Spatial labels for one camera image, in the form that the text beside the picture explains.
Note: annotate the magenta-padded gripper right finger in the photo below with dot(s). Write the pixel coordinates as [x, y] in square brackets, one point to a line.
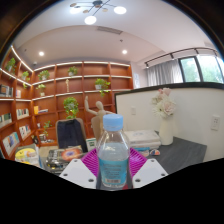
[150, 170]

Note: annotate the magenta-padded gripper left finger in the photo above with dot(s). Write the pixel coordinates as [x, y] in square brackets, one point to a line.
[75, 170]

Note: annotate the clear blue-capped water bottle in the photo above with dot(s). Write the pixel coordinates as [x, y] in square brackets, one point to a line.
[113, 156]

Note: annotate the dark book stack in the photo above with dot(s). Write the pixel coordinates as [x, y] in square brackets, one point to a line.
[65, 156]

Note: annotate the green and white carton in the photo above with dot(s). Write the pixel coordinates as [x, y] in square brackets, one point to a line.
[90, 144]

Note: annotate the dark office chair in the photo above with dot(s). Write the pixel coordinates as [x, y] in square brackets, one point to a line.
[70, 133]

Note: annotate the white vase with flowers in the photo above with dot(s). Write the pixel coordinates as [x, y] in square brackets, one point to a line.
[166, 130]

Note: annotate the tan chair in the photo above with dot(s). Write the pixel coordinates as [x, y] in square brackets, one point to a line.
[94, 128]

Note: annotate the wooden artist mannequin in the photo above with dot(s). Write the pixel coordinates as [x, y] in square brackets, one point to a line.
[99, 110]

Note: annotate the white partition with black top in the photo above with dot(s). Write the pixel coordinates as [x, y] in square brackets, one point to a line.
[193, 113]

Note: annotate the grey curtain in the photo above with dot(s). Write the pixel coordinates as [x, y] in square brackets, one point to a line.
[165, 73]

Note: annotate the window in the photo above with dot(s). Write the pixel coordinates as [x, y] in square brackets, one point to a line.
[206, 68]

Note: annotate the round recessed ceiling light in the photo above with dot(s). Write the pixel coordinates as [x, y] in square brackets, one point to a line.
[124, 51]
[41, 53]

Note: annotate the branched ceiling lamp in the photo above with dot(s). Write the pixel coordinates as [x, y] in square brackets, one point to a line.
[90, 19]

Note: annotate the wooden wall shelf unit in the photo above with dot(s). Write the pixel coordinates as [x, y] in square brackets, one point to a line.
[50, 100]

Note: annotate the black ceiling track rail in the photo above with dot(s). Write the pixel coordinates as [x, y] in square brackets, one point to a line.
[173, 54]

